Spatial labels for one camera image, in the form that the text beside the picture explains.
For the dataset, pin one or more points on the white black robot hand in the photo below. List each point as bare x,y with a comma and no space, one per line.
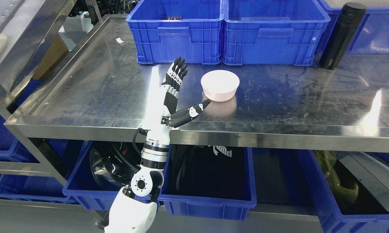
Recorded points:
166,116

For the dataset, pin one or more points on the pink plastic bowl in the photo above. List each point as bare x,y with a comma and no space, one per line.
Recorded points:
220,85

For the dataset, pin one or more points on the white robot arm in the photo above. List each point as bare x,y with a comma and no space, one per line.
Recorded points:
135,205

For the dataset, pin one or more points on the blue crate back left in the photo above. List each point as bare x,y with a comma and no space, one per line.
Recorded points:
166,29

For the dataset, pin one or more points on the blue crate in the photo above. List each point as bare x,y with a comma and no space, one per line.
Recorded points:
272,32
166,29

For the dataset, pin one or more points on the stainless steel table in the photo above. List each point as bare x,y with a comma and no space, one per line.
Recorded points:
101,93

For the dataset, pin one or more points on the black puma bag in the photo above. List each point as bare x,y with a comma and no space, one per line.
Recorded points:
207,171

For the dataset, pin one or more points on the black helmet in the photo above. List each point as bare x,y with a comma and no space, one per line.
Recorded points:
113,164

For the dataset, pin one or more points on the blue bin with black bag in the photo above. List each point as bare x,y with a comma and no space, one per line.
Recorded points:
206,207

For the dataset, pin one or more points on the blue crate back right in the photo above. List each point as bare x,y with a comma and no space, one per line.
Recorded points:
272,32

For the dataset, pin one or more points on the blue bin with helmet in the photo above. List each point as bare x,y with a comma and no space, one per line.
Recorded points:
82,186

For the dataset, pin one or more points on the black thermos bottle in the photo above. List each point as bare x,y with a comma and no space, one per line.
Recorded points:
343,32

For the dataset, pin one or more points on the blue bin far right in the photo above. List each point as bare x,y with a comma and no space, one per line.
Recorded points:
326,207

